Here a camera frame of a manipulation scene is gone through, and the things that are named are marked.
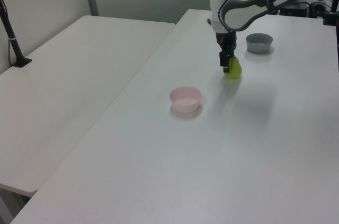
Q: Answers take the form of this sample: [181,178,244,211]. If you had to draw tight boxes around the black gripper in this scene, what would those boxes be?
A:
[215,31,238,74]

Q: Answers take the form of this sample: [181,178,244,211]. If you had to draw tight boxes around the green pear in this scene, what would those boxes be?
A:
[224,56,243,80]

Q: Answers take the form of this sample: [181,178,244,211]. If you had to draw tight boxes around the grey plastic bowl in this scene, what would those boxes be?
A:
[245,33,274,54]

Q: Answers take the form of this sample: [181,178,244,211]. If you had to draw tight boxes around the pink plastic bowl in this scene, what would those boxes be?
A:
[169,86,202,114]

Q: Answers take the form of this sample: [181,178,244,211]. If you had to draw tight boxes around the dark background equipment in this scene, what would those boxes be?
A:
[279,1,323,19]

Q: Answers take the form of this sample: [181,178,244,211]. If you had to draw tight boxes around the white side table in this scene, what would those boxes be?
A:
[0,15,177,224]

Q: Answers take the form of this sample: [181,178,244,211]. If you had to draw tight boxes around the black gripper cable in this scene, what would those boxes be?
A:
[218,0,264,34]

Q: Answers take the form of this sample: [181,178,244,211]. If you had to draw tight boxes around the black camera pole stand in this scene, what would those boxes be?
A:
[0,0,33,69]

